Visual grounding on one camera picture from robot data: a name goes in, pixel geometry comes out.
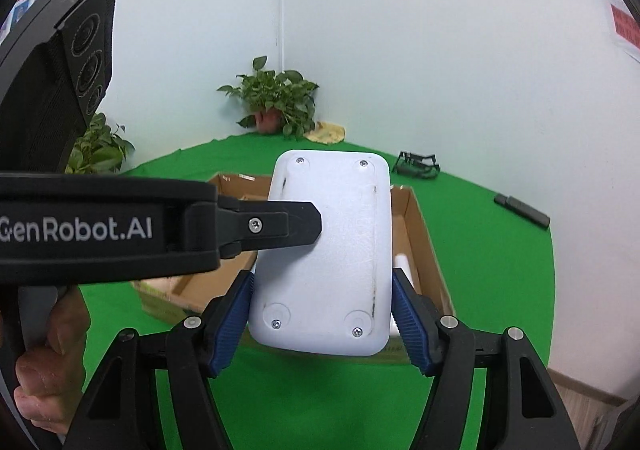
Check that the potted plant in orange pot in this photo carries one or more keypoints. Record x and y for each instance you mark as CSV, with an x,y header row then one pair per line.
x,y
272,97

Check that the green tablecloth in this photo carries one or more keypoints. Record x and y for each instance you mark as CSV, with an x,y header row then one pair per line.
x,y
490,280

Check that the white wall conduit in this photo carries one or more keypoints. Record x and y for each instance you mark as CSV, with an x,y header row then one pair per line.
x,y
281,4

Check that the person's left hand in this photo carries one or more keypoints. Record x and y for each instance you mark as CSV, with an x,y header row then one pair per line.
x,y
55,380

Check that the black rectangular bar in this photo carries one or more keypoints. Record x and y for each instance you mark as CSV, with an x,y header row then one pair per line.
x,y
521,212

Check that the brown cardboard box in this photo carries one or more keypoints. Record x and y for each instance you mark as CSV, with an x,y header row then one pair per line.
x,y
420,240

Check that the red wall poster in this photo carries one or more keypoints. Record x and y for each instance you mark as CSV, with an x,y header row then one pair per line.
x,y
625,24

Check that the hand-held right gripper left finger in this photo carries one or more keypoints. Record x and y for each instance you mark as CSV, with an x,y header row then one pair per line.
x,y
232,325

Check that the white plastic device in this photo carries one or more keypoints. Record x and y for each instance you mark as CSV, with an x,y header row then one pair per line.
x,y
330,250

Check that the white handheld fan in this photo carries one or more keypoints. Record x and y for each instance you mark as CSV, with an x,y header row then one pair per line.
x,y
407,272

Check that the leafy green potted plant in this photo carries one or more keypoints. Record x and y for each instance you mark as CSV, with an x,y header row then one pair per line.
x,y
100,149

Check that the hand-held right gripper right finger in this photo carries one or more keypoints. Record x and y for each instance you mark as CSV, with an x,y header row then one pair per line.
x,y
410,325

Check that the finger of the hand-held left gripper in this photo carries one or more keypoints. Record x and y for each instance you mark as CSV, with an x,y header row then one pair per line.
x,y
280,225

